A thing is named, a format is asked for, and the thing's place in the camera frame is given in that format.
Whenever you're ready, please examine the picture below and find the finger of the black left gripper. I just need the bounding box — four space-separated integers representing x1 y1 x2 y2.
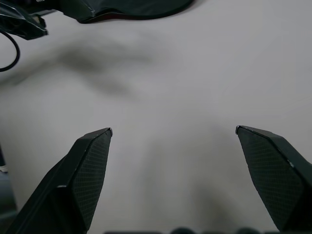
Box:
36 0 96 24

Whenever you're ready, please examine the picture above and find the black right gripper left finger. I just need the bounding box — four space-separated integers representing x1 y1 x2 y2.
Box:
8 127 113 234

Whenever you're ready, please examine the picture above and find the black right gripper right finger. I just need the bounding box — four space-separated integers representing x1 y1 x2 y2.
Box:
235 125 312 234

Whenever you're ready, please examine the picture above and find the red paddle case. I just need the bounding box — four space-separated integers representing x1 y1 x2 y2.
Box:
79 0 195 24

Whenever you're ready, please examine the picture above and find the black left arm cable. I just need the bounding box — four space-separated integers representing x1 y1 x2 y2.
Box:
0 31 20 73

